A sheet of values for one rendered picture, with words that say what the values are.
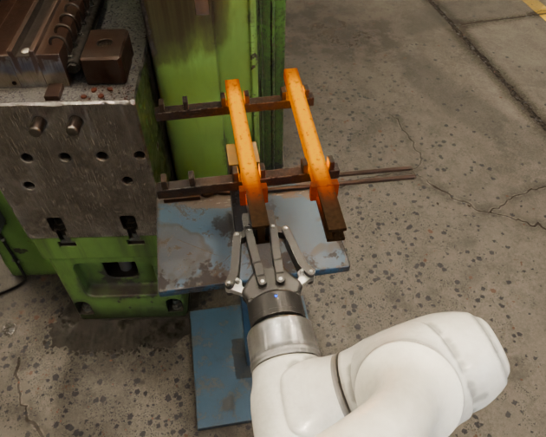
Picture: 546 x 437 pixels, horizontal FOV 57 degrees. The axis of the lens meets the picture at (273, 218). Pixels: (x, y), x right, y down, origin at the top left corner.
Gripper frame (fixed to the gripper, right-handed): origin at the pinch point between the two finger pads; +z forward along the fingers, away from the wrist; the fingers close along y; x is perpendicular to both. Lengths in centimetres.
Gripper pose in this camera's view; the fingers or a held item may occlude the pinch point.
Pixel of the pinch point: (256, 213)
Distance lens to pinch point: 80.1
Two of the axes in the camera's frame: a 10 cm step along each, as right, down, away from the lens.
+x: 0.0, -6.5, -7.6
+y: 9.9, -1.2, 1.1
